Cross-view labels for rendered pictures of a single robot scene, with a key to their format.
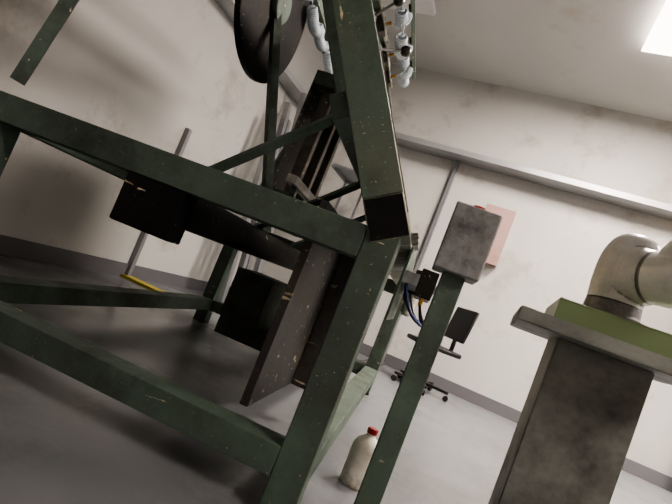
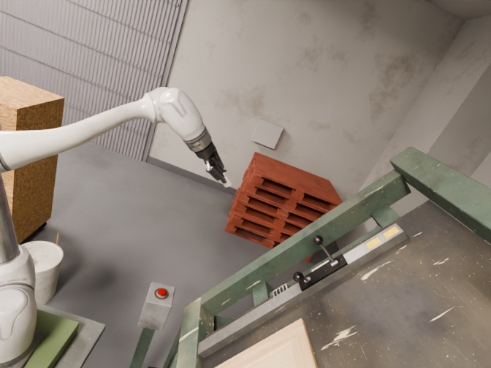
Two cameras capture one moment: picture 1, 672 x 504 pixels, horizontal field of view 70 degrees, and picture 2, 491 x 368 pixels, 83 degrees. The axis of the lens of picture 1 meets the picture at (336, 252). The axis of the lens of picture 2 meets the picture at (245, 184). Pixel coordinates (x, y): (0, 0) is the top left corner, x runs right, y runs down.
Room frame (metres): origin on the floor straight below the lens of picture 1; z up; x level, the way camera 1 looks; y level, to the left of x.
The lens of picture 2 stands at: (2.20, -0.59, 2.03)
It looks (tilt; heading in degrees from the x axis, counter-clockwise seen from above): 23 degrees down; 154
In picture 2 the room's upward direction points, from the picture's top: 23 degrees clockwise
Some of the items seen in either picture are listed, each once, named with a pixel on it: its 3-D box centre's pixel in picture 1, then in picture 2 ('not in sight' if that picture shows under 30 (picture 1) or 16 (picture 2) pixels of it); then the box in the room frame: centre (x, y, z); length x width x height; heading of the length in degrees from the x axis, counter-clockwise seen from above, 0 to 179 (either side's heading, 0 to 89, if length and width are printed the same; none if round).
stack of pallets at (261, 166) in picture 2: not in sight; (280, 204); (-0.74, 1.47, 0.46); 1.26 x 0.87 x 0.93; 70
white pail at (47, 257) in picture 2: not in sight; (36, 269); (0.51, -0.99, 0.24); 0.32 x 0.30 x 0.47; 160
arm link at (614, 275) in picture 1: (628, 270); (6, 318); (1.44, -0.84, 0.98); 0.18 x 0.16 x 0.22; 18
